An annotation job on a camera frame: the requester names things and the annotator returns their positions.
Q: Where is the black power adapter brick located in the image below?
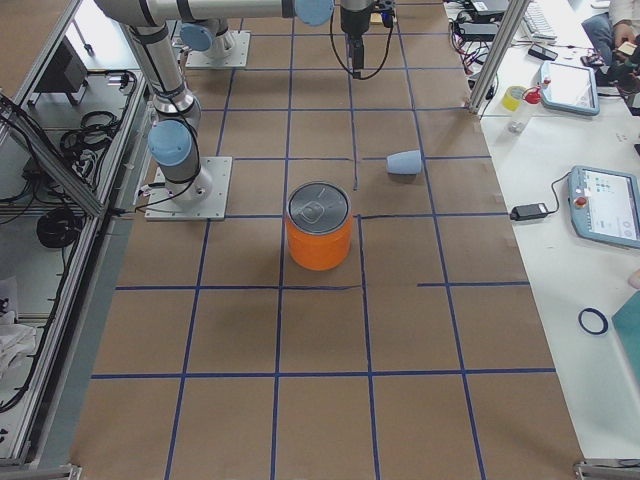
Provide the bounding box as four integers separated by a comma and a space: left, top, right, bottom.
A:
509, 203, 549, 221

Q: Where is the teach pendant tablet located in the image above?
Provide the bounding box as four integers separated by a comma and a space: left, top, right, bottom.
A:
538, 61, 600, 116
567, 165, 639, 249

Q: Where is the aluminium frame post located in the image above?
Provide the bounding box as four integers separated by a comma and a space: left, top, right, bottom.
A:
467, 0, 529, 114

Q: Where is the far teach pendant tablet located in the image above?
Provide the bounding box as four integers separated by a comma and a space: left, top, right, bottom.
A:
538, 61, 600, 116

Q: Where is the black smartphone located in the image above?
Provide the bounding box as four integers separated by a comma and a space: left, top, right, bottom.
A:
527, 44, 558, 61

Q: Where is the light blue plastic cup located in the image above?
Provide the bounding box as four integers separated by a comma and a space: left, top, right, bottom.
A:
386, 150, 422, 175

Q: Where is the yellow tape roll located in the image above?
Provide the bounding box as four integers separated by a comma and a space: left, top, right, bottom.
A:
501, 85, 527, 112

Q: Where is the orange canister with grey lid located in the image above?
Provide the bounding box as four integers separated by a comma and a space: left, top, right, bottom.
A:
286, 181, 353, 271

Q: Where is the clear bottle red cap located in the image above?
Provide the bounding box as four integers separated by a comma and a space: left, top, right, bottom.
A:
507, 77, 551, 134

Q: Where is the blue tape ring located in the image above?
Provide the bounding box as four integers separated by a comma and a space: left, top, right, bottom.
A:
577, 307, 610, 336

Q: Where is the wooden cup tree stand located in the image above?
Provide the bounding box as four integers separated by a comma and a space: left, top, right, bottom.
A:
370, 11, 396, 28

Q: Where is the white crumpled cloth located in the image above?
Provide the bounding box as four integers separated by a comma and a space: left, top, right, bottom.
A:
0, 277, 37, 386

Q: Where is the teal board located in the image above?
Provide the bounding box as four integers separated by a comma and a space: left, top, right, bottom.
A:
612, 291, 640, 383

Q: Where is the near teach pendant tablet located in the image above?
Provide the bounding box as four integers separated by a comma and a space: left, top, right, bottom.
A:
567, 165, 639, 249

